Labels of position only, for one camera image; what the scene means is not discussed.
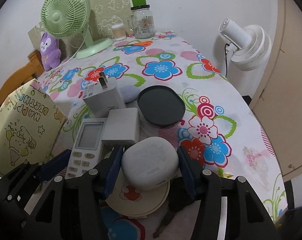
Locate green cup on jar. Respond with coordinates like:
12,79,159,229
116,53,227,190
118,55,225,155
131,0,147,7

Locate orange handled scissors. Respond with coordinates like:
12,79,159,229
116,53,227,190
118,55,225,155
123,40,153,47

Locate black car key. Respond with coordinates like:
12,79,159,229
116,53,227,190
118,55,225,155
153,196,183,239

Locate green desk fan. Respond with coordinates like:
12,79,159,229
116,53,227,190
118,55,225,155
40,0,113,59

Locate white air conditioner remote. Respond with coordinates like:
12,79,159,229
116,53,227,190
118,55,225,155
65,118,107,179

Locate beige wooden door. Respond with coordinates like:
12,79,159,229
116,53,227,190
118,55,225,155
250,0,302,181

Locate white circulator fan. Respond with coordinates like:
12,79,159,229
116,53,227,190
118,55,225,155
219,18,272,72

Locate floral tablecloth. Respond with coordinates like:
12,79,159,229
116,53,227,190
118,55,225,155
23,31,288,240

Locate glass mason jar mug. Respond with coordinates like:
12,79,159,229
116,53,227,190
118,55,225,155
128,4,155,39

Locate white fan black cable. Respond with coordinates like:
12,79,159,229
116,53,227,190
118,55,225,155
224,42,232,77

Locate large white wall charger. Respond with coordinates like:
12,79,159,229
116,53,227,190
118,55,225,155
82,72,126,118

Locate yellow cartoon storage box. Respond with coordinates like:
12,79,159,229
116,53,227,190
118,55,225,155
0,79,66,177

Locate cream round bear case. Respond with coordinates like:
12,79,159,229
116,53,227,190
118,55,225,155
106,170,170,218

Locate purple plush rabbit toy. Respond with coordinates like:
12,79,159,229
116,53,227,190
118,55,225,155
40,32,62,72

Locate wooden bed headboard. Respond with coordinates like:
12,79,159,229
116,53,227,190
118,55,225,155
0,49,44,107

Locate grey-blue soft pouch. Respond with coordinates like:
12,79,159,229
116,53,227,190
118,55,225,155
120,86,140,103

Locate small white cube charger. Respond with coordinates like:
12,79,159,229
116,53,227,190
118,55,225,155
102,108,140,146

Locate green fan white cable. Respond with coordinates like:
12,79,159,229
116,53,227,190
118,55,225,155
55,24,92,67

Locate white oval earbud case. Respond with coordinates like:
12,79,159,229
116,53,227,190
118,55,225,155
121,137,179,191

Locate dark grey oval tray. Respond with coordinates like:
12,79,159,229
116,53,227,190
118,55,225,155
137,85,186,128

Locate cotton swab container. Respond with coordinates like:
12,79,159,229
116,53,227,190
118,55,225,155
111,22,127,41

